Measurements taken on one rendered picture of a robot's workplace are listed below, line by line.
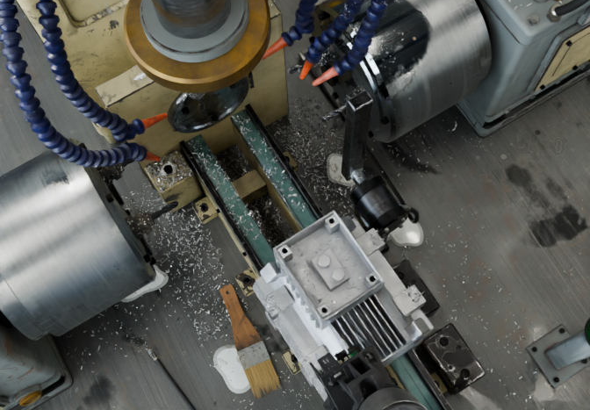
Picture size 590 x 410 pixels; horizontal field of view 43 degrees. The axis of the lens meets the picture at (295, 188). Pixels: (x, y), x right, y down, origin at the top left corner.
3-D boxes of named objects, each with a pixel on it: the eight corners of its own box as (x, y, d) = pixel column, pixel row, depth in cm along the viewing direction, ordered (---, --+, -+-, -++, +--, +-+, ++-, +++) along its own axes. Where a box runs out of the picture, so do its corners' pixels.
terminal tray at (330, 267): (273, 262, 106) (270, 249, 100) (334, 224, 108) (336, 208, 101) (319, 333, 103) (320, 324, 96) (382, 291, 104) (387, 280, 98)
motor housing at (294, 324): (256, 300, 120) (246, 272, 102) (353, 238, 123) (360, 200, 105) (325, 408, 114) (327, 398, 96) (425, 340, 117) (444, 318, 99)
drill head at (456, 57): (269, 81, 134) (260, 0, 111) (454, -21, 141) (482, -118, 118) (344, 190, 127) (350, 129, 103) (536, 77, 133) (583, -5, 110)
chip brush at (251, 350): (212, 291, 133) (212, 291, 132) (238, 281, 133) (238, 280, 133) (255, 401, 126) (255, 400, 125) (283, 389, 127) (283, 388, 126)
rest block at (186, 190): (155, 189, 140) (141, 164, 129) (188, 170, 141) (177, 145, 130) (170, 214, 138) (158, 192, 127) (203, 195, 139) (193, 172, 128)
